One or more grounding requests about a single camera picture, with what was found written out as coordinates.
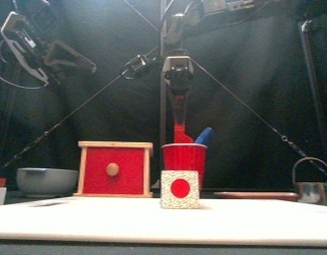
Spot white cutting board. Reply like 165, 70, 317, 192
0, 195, 327, 248

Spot vertical metal frame pole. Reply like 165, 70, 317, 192
159, 0, 169, 147

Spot thin diagonal steel wire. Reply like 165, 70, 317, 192
121, 0, 327, 182
0, 0, 204, 176

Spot metal frame side post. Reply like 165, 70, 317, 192
299, 18, 327, 160

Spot metal carabiner on wire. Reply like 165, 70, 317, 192
121, 54, 153, 81

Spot gray bowl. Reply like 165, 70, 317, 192
16, 167, 81, 199

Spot metal pot with bail handle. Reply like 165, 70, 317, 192
292, 156, 327, 207

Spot small wire turnbuckle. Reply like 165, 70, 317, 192
280, 133, 297, 147

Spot brown flat plate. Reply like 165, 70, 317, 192
213, 191, 303, 202

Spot toy sushi roll red centre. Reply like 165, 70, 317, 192
161, 169, 202, 210

